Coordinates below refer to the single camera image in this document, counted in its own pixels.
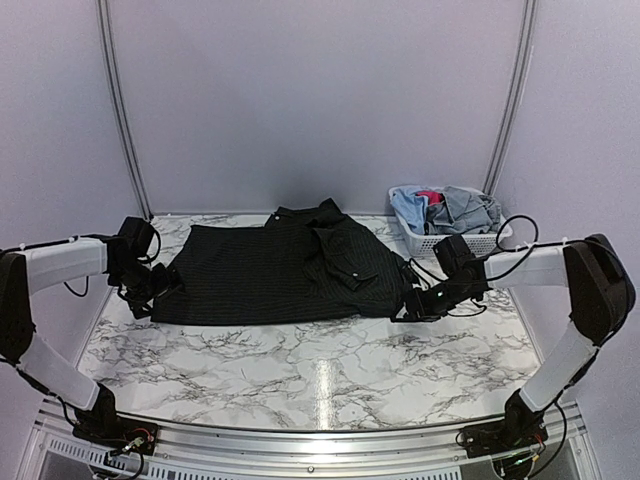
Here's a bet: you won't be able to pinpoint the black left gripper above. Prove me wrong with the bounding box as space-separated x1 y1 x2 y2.
110 260 185 319

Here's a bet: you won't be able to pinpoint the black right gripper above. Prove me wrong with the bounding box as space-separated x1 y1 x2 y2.
390 276 477 323

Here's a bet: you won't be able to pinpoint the black pinstriped shirt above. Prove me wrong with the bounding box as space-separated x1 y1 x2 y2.
151 199 405 326

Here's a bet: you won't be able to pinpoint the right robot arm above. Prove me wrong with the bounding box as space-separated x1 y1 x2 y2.
393 234 636 458

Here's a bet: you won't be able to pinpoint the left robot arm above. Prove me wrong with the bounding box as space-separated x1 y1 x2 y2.
1 217 179 450

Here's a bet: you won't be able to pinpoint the white plastic laundry basket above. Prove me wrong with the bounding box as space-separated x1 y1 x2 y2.
388 185 513 258

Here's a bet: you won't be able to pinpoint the grey denim jeans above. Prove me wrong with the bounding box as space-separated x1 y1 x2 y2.
424 186 502 235

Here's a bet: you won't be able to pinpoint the red garment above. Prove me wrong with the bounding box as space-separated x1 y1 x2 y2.
415 190 445 206

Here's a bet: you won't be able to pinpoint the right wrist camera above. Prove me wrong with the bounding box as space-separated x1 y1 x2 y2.
400 260 425 289

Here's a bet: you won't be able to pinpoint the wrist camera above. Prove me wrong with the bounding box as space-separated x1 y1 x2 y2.
400 260 425 289
151 263 183 296

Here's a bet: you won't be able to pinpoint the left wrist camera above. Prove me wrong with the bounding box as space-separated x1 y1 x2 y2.
151 263 183 296

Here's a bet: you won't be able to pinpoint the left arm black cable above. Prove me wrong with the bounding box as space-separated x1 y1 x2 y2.
62 227 161 297

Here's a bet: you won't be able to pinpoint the aluminium front rail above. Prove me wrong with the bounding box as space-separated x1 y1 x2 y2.
17 403 601 479

